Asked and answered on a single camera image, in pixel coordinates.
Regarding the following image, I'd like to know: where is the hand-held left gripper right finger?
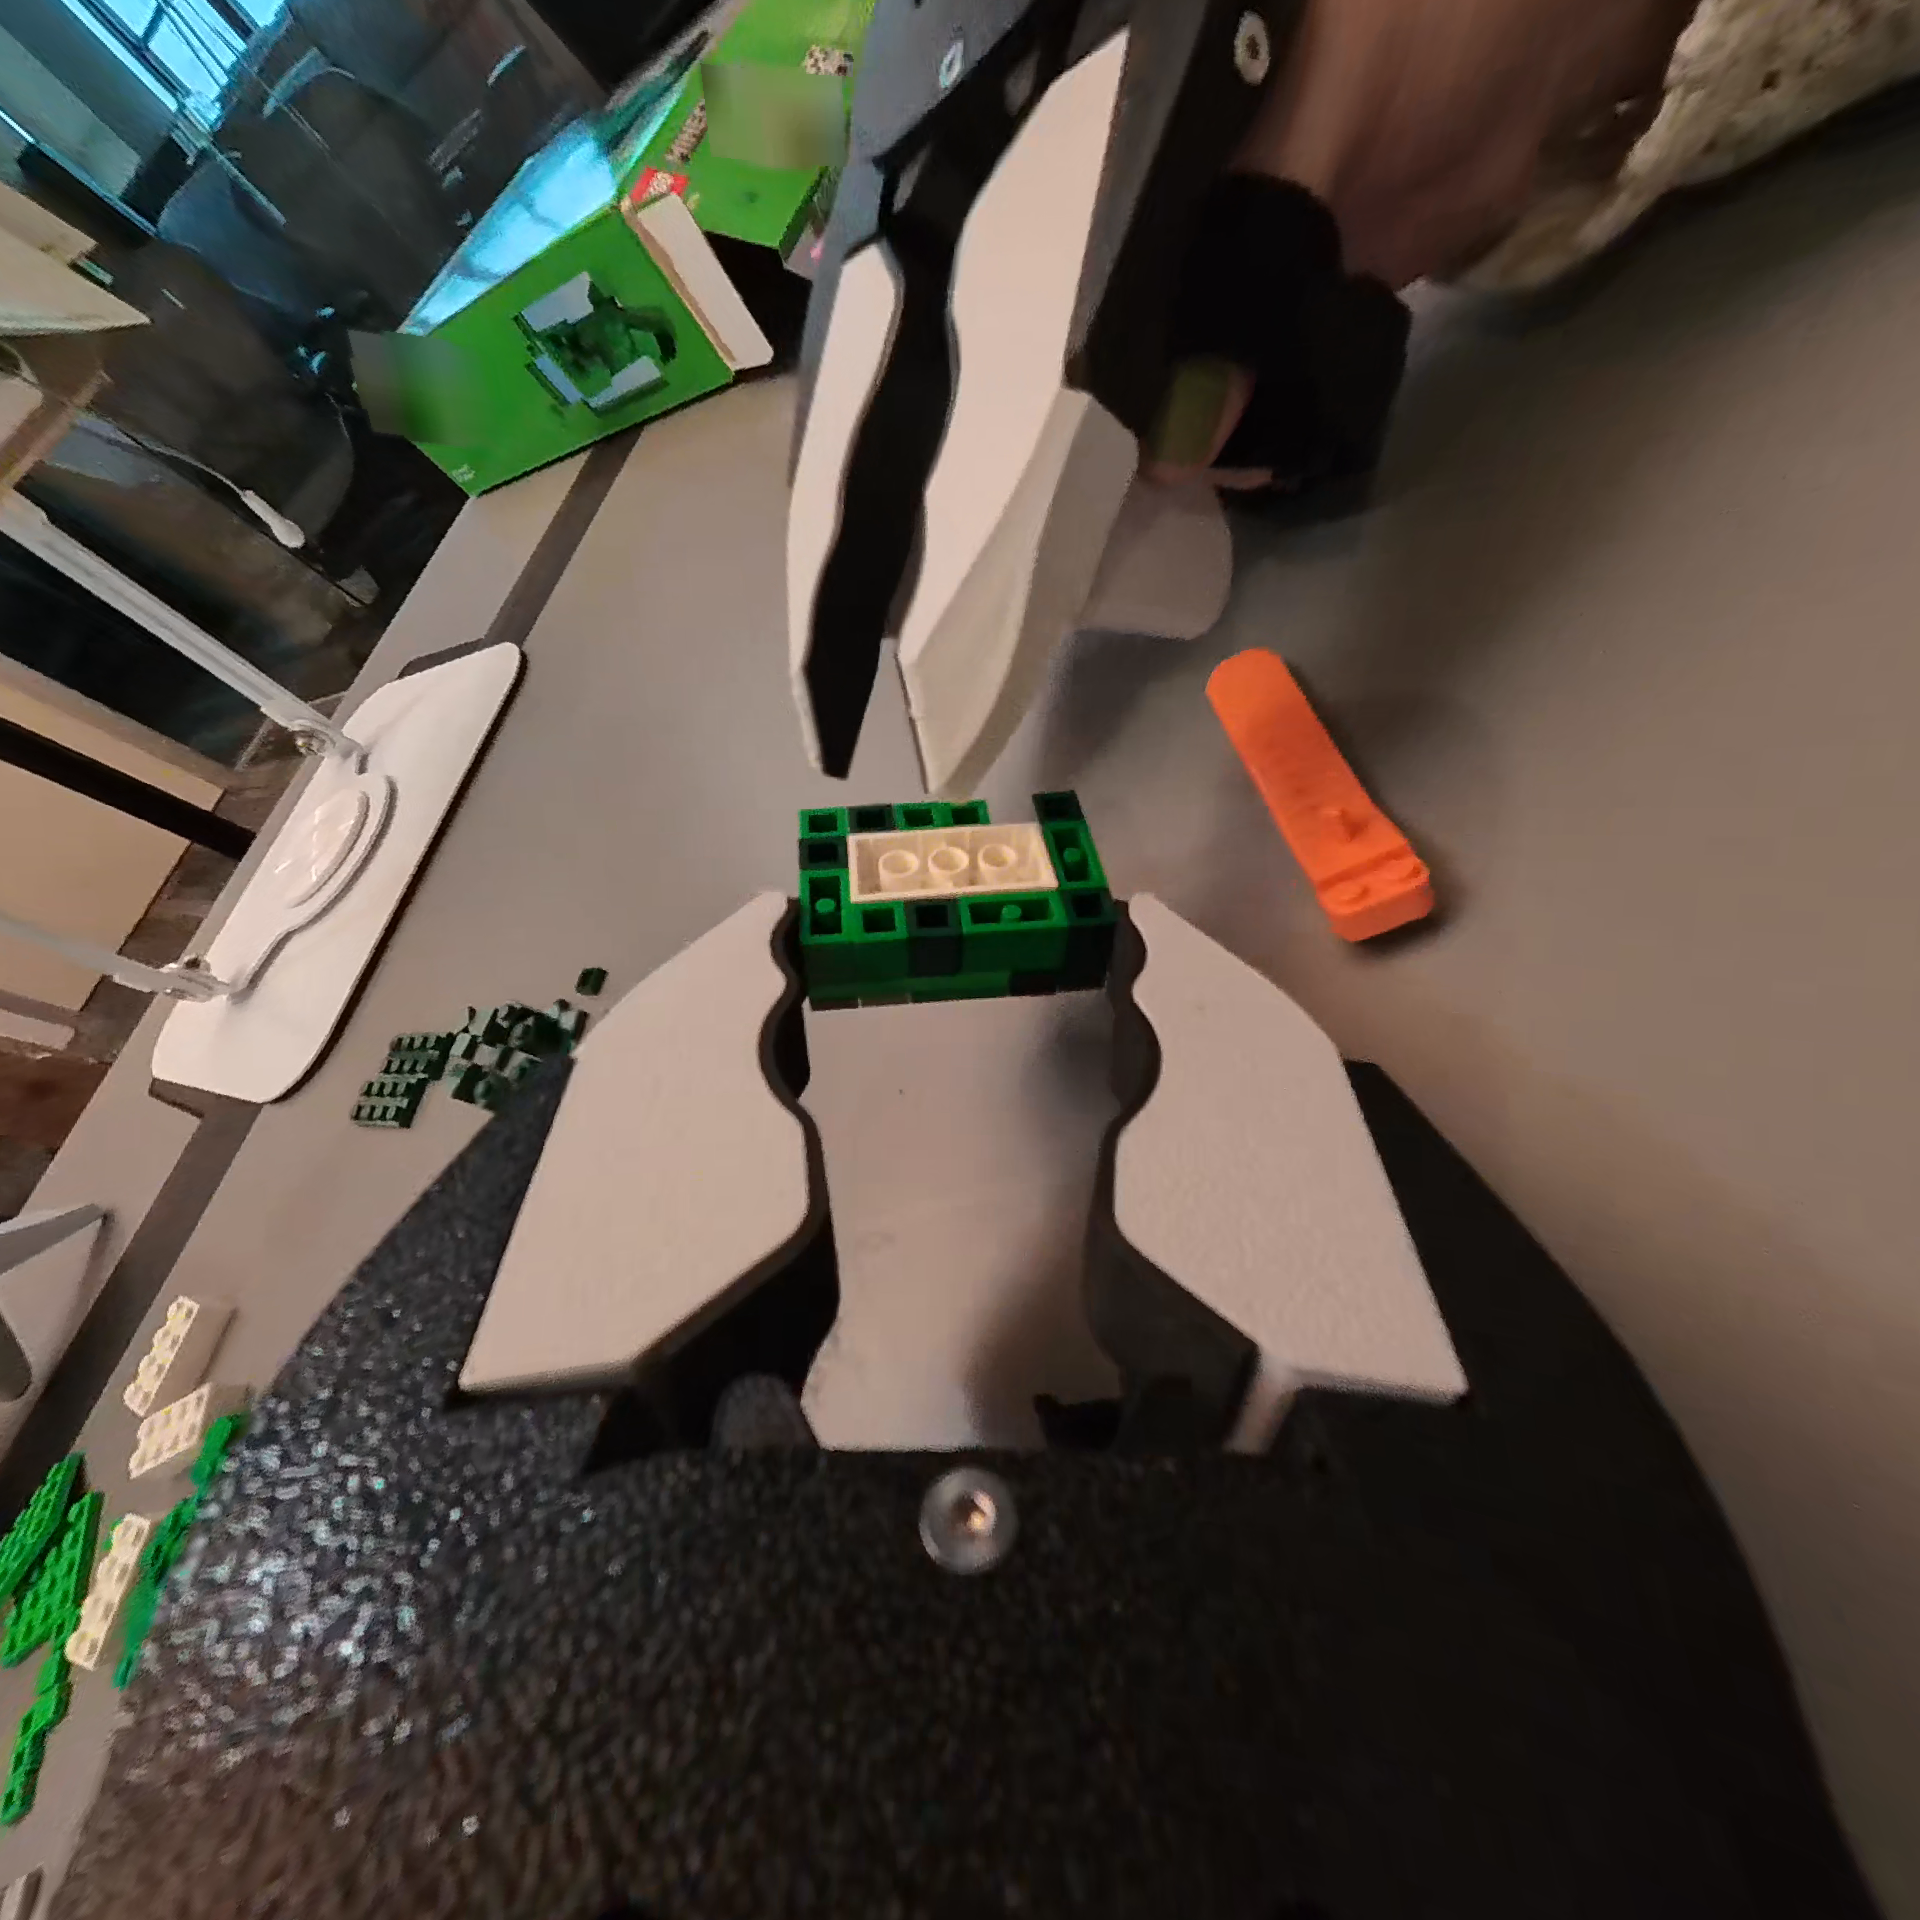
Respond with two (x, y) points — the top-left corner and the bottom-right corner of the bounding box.
(1098, 893), (1472, 1451)

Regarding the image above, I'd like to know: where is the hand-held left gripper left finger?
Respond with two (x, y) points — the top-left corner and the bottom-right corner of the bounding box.
(454, 889), (842, 1412)

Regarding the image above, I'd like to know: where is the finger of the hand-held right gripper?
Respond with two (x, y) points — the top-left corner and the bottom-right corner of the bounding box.
(783, 233), (966, 783)
(895, 26), (1146, 798)

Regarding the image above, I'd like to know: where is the green lego build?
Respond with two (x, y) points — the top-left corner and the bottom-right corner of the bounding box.
(793, 787), (1130, 1010)

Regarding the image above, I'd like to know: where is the person's right forearm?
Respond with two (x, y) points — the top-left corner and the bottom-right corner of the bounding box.
(1461, 0), (1920, 291)

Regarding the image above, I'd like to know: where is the pile of dark green lego pieces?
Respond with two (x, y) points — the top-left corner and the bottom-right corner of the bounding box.
(347, 967), (612, 1131)

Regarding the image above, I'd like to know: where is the green lego box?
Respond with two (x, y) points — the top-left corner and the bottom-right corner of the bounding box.
(696, 0), (879, 272)
(392, 61), (778, 501)

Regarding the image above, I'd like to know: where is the white lego brick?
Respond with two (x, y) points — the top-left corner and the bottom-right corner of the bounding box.
(126, 1383), (250, 1480)
(120, 1296), (234, 1420)

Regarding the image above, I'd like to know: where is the white lego plate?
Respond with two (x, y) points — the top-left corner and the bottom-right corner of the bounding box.
(66, 1515), (155, 1672)

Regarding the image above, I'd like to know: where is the pile of bright green lego pieces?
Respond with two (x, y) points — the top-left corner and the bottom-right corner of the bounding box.
(0, 1410), (250, 1830)

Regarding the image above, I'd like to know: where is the person's right hand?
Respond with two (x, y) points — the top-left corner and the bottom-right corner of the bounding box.
(1241, 0), (1707, 291)

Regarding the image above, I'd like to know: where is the orange brick separator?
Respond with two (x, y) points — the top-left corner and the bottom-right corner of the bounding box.
(1204, 648), (1438, 947)

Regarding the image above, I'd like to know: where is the white monitor stand base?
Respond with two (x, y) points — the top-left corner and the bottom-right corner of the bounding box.
(150, 643), (528, 1109)

